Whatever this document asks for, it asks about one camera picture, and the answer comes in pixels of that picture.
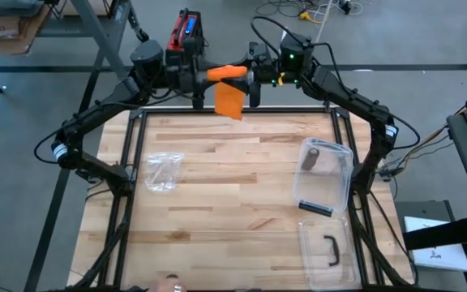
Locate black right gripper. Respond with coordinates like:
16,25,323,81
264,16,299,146
221,41,285,97

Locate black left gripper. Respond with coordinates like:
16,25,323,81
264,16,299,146
166,38,223,97

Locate orange elastic bandage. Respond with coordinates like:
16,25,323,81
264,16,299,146
207,64,249,122

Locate brown elastic bandage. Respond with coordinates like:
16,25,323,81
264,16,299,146
301,148,321,171

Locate clear plastic storage box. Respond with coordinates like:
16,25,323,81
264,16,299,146
292,136,355,219

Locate red black power station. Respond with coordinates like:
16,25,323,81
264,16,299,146
164,7,207,54

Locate white T-shaped pipe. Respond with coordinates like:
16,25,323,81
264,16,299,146
280,0,334,41

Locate clear plastic bag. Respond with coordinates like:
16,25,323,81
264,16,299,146
144,152,185,192

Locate grey workbench with casters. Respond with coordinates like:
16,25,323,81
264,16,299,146
66,0,152,98

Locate brown cardboard sheet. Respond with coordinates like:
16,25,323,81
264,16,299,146
0,6,51,57

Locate person's hand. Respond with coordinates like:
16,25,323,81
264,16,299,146
148,273,188,292

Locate black flat beam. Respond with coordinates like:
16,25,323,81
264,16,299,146
401,213,467,251

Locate white papers on side table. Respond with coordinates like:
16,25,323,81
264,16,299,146
403,216,467,272

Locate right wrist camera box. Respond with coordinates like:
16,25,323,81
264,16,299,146
249,83,262,109

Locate tangle of floor cables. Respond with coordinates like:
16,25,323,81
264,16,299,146
255,0,364,25

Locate black aluminium rig frame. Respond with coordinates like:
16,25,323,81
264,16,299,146
66,97,417,292

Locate clear lid with black handle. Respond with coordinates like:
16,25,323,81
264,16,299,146
298,217,361,290

